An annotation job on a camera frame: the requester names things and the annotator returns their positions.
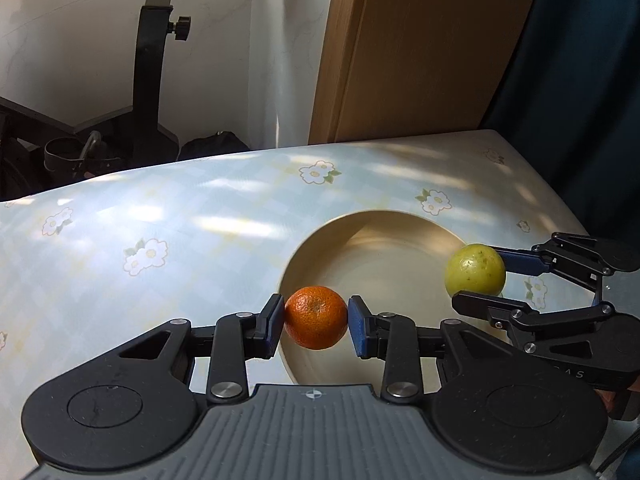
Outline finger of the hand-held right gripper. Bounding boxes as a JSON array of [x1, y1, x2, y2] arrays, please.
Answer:
[[451, 291, 616, 348], [492, 232, 640, 306]]

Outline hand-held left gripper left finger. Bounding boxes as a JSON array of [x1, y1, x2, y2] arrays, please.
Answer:
[[117, 292, 286, 406]]

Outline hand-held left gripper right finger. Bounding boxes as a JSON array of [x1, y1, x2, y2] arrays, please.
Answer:
[[348, 295, 506, 406]]

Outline round green fruit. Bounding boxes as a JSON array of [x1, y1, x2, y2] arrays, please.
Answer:
[[445, 243, 507, 297]]

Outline small orange tangerine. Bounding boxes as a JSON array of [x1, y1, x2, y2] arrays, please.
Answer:
[[284, 285, 349, 351]]

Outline cream shallow bowl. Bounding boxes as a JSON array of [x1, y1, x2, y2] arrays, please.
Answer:
[[276, 210, 506, 386]]

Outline person's right hand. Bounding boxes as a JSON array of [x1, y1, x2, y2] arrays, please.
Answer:
[[596, 388, 619, 418]]

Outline floral pale blue tablecloth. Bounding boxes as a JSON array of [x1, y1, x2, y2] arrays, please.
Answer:
[[0, 129, 608, 401]]

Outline black bag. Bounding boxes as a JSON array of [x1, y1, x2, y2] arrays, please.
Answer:
[[177, 131, 251, 162]]

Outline dark blue curtain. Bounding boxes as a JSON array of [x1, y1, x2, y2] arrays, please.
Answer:
[[482, 0, 640, 271]]

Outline wooden panel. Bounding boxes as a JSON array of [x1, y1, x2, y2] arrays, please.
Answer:
[[307, 0, 548, 145]]

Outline black exercise bike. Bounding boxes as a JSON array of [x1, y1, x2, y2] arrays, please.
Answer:
[[0, 0, 258, 201]]

